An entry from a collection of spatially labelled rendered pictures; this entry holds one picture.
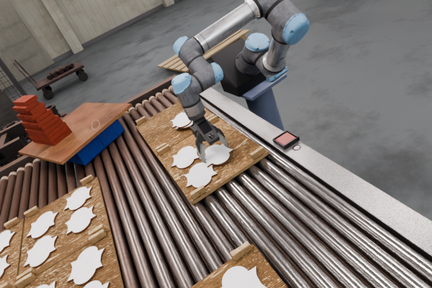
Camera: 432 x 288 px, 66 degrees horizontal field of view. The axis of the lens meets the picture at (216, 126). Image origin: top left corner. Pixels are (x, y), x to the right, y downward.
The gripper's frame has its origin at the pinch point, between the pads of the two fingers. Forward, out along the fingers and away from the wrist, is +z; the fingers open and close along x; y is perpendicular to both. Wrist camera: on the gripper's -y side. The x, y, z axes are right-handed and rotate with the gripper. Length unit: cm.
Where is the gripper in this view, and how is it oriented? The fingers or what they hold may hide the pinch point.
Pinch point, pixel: (216, 154)
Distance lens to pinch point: 133.9
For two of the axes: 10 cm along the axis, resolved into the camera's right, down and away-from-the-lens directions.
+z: 3.5, 8.0, 4.8
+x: -8.3, 5.1, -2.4
